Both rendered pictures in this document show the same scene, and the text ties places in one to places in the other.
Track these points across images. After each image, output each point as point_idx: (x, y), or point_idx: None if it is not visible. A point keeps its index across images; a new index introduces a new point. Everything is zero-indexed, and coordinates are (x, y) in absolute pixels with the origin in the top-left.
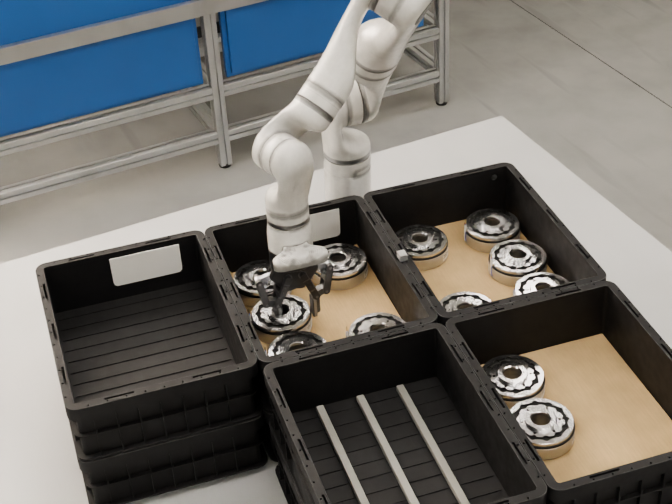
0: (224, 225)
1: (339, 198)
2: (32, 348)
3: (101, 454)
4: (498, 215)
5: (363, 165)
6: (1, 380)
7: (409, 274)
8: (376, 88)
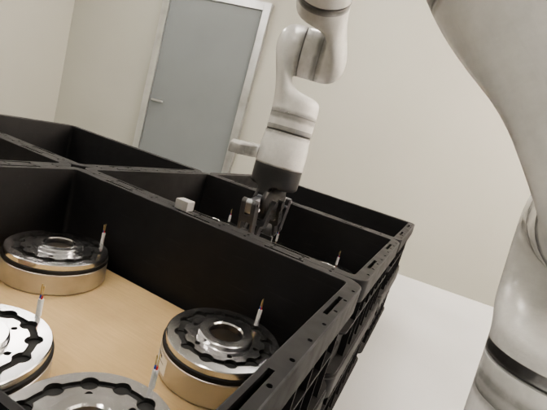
0: (393, 242)
1: (371, 273)
2: (413, 318)
3: None
4: None
5: (490, 372)
6: (388, 299)
7: (155, 196)
8: (460, 61)
